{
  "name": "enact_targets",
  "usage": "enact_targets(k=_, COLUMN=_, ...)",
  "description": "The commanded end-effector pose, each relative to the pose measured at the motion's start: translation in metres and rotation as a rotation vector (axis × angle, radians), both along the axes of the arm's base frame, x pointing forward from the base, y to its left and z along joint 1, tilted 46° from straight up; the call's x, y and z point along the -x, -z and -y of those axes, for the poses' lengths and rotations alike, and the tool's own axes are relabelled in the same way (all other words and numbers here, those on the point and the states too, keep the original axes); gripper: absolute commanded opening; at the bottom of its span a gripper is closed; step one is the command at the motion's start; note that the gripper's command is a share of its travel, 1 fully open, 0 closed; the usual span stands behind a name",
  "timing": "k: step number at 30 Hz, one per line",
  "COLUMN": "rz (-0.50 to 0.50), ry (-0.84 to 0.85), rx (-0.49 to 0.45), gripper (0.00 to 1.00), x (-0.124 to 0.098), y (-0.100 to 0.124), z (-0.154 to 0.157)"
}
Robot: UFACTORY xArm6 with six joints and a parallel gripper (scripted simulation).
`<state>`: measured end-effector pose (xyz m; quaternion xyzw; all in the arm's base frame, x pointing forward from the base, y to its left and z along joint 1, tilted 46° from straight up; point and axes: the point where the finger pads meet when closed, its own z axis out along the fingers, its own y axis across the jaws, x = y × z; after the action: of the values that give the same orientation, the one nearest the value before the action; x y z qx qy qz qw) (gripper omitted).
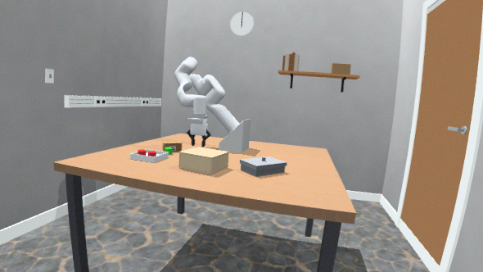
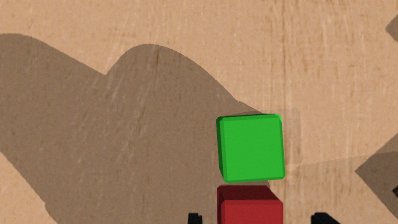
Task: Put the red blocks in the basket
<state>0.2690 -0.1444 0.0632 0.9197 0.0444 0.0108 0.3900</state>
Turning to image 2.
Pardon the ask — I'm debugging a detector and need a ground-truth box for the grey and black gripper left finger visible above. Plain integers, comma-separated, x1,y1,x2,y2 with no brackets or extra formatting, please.
188,213,203,224

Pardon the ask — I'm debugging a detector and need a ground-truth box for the green block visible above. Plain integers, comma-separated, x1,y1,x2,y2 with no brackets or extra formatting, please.
216,114,286,183

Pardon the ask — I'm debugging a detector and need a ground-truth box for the brown cardboard box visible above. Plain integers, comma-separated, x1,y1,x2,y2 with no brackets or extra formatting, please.
392,186,398,197

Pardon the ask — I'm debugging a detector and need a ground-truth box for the red block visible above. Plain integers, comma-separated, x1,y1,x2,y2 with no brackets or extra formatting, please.
217,185,283,224

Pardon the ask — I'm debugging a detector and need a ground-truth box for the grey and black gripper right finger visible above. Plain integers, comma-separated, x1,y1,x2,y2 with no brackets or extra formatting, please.
311,212,340,224

